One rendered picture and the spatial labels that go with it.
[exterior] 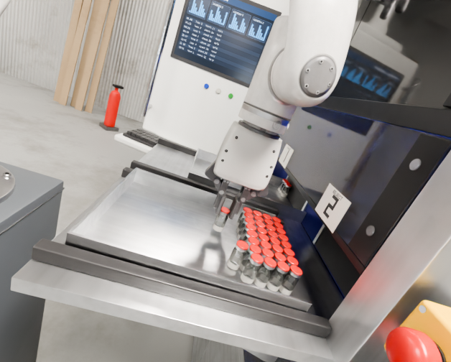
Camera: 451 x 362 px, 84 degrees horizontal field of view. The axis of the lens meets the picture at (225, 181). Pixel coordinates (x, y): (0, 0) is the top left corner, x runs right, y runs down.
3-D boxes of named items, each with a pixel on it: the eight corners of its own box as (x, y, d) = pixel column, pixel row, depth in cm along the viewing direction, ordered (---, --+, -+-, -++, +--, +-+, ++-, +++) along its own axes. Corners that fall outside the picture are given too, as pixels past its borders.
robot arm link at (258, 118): (286, 118, 46) (279, 133, 47) (241, 100, 45) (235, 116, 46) (299, 125, 38) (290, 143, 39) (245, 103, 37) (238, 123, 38)
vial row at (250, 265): (244, 225, 56) (252, 208, 54) (253, 286, 39) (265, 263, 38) (235, 223, 56) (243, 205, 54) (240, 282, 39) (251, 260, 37)
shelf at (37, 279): (276, 187, 100) (278, 182, 99) (378, 382, 34) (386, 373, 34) (159, 145, 93) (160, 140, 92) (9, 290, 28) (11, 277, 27)
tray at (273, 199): (280, 187, 94) (284, 179, 93) (301, 223, 70) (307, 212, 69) (194, 156, 89) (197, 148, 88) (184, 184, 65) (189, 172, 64)
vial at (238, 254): (238, 263, 43) (248, 242, 42) (238, 272, 41) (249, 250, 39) (226, 259, 43) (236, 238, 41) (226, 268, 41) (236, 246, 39)
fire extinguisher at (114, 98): (121, 129, 377) (130, 88, 356) (115, 133, 352) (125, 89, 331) (102, 123, 371) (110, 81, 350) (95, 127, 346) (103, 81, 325)
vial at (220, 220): (222, 227, 51) (230, 210, 49) (222, 233, 49) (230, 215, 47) (212, 224, 50) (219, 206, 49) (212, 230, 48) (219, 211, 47)
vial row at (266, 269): (253, 228, 56) (261, 212, 55) (266, 289, 40) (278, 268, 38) (244, 225, 56) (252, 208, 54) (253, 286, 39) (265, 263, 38)
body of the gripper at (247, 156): (284, 130, 46) (259, 182, 50) (233, 110, 45) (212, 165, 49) (294, 138, 39) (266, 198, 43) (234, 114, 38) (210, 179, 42)
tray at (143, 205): (269, 226, 61) (276, 215, 60) (300, 321, 36) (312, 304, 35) (132, 181, 56) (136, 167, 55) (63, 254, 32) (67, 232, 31)
